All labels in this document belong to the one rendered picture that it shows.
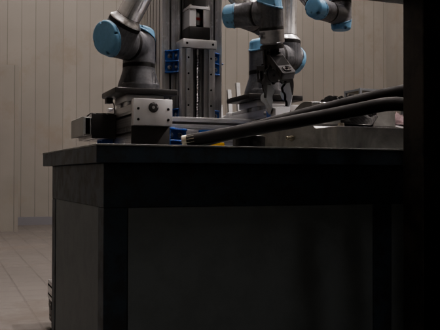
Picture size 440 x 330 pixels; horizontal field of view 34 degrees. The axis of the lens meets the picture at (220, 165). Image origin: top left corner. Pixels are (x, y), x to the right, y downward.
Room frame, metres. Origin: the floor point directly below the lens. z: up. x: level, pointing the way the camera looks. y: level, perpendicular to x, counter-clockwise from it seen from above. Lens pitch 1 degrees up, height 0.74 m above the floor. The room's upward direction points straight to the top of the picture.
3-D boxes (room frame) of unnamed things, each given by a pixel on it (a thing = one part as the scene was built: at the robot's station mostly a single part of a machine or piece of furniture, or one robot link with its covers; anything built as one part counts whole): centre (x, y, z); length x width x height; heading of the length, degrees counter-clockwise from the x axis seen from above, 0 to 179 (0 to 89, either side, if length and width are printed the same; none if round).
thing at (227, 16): (2.26, -0.07, 1.24); 0.11 x 0.11 x 0.08; 61
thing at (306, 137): (2.05, -0.31, 0.87); 0.50 x 0.26 x 0.14; 22
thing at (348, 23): (2.68, -0.44, 1.34); 0.11 x 0.08 x 0.11; 137
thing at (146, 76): (2.60, 0.29, 1.09); 0.15 x 0.15 x 0.10
